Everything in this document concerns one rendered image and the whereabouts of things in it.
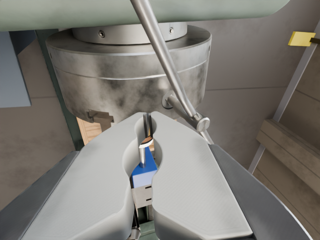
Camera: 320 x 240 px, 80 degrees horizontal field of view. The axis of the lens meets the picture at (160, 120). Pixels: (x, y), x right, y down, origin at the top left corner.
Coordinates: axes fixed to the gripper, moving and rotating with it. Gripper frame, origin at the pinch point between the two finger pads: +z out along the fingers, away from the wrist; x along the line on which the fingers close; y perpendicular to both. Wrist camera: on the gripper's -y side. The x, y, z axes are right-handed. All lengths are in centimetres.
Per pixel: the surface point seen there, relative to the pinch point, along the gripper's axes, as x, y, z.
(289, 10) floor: 115, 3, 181
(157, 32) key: 0.8, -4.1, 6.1
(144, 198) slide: -10, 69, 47
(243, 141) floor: 102, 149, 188
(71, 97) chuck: -14.7, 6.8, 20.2
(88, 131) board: -27, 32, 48
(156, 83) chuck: 0.2, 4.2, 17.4
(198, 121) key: 5.4, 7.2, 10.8
